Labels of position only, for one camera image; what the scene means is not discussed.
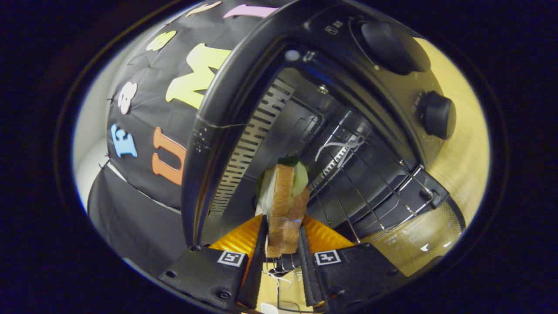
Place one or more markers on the black backdrop cloth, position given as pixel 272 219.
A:
pixel 144 65

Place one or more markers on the toasted sandwich with lettuce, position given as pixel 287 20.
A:
pixel 283 196

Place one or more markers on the black toaster oven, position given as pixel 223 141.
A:
pixel 244 65

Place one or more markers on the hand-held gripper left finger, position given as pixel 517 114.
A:
pixel 257 270

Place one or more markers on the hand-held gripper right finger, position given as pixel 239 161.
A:
pixel 307 270

